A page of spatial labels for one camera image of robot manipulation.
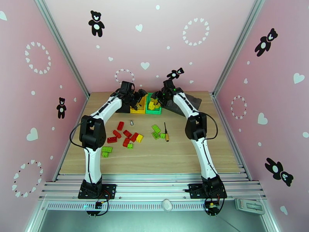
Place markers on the green plastic bin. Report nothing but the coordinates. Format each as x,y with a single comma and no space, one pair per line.
153,112

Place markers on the red lego brick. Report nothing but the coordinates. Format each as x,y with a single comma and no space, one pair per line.
112,139
117,134
134,137
120,125
127,133
126,142

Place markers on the black yellow power connector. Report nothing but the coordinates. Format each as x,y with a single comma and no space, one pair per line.
213,205
98,205

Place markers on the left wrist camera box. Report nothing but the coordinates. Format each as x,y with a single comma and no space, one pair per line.
127,87

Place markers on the small green lego brick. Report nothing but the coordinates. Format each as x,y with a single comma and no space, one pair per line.
130,146
163,135

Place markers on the aluminium frame post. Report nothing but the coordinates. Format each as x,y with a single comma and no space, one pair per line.
62,45
238,45

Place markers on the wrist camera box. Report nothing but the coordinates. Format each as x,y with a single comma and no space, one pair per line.
127,87
167,84

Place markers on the grey plastic device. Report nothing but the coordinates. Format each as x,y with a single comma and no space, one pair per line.
249,205

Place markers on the yellow lego brick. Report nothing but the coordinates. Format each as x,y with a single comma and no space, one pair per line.
151,106
157,107
139,138

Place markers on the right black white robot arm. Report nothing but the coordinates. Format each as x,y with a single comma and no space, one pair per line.
210,166

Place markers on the grey compartment organizer box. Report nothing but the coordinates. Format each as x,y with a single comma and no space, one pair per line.
195,100

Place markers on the black plastic bin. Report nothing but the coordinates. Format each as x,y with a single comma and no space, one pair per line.
120,110

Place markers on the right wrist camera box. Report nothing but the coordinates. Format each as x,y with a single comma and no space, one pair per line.
167,84

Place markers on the white round puck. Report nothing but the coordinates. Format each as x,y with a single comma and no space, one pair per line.
167,205

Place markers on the yellow plastic bin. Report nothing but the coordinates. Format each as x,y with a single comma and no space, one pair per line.
137,112

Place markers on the slotted metal strip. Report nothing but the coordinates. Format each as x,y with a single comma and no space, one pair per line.
135,206

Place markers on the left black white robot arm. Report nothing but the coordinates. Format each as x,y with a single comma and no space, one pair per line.
93,166

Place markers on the aluminium rail base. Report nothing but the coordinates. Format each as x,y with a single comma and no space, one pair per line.
149,187

